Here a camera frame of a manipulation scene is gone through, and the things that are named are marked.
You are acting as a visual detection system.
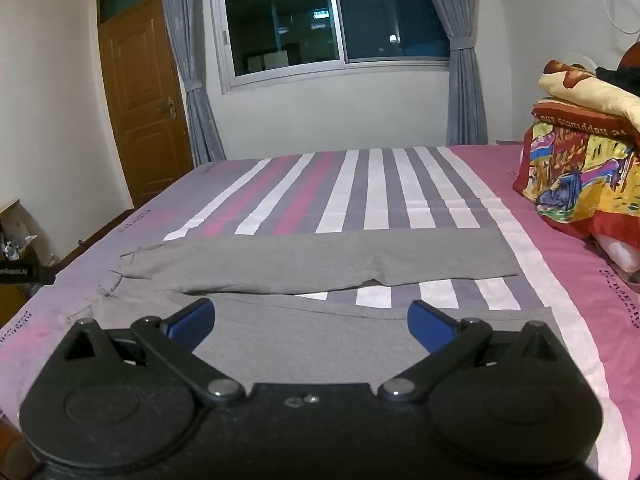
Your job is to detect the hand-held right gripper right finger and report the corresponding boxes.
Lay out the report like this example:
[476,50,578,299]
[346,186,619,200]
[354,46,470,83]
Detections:
[377,300,577,405]

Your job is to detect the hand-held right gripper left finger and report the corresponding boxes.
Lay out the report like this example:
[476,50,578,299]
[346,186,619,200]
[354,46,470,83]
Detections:
[50,298,247,405]

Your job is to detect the grey pants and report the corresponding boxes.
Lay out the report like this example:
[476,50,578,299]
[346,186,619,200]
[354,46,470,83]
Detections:
[65,227,572,386]

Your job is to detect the wooden side cabinet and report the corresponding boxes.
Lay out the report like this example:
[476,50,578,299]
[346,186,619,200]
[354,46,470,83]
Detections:
[0,199,40,328]

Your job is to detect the striped pink grey bed sheet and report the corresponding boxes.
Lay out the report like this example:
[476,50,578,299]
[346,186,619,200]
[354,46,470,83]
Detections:
[0,144,640,480]

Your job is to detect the white pillow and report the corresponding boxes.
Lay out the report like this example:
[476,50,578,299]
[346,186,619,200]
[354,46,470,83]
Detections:
[591,232,640,274]

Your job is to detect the brown wooden door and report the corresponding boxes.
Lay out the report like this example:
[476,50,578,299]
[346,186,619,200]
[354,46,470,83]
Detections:
[98,0,195,209]

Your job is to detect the grey curtain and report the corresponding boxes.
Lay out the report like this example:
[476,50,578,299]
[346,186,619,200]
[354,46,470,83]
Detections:
[415,0,489,147]
[157,0,227,167]

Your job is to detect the cream brown folded blanket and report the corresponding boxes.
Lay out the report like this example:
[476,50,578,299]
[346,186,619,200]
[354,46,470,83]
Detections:
[537,59,640,129]

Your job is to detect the dark cloth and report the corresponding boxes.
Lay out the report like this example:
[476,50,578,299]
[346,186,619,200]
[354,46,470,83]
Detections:
[595,67,640,97]

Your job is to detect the sliding glass window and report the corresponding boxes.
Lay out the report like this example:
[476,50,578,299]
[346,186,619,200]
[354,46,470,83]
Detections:
[209,0,452,93]

